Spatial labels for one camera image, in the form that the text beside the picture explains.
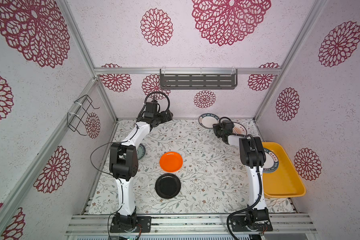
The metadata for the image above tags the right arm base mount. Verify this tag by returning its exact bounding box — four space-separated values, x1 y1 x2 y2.
230 208 273 233

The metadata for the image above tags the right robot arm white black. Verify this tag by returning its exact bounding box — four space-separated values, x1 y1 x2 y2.
213 117 269 228

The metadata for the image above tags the green rim plate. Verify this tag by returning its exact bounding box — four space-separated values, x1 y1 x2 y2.
198 113 220 129
263 148 279 174

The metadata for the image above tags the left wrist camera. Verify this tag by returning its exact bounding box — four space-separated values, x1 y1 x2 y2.
145 101 160 118

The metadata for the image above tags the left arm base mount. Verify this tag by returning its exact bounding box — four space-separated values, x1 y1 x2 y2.
110 213 152 233

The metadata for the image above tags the grey wall shelf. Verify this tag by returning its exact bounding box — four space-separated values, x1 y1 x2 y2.
159 69 238 90

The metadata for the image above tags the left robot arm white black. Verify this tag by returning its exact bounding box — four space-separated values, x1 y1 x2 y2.
95 92 173 218

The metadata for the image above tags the black plate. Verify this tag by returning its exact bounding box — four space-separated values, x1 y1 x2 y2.
155 173 181 199

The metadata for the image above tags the blue floral dark plate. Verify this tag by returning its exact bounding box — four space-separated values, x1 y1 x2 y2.
137 144 146 160

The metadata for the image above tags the orange sunburst plate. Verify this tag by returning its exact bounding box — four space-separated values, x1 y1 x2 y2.
233 122 248 135

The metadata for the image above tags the yellow plastic bin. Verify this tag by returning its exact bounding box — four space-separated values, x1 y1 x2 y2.
263 142 306 198

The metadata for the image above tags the aluminium front rail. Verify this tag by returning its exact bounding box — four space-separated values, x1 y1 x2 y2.
65 214 318 236

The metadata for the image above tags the black wire wall rack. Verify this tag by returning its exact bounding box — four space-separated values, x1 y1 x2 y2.
66 95 101 139

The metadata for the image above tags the orange plastic plate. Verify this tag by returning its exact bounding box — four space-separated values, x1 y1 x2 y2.
160 152 183 173

